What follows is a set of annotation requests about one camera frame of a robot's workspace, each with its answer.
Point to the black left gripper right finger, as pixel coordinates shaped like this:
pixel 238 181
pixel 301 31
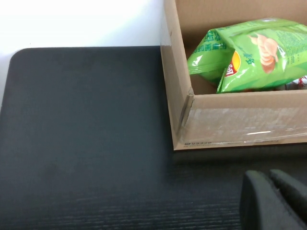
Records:
pixel 292 189

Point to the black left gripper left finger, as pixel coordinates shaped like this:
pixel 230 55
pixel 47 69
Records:
pixel 261 206

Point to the green potato chips bag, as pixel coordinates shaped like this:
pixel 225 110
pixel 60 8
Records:
pixel 251 72

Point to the red and white snack bag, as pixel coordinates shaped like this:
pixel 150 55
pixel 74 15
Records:
pixel 299 83

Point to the cardboard box with F2 print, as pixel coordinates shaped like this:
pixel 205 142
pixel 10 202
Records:
pixel 239 119

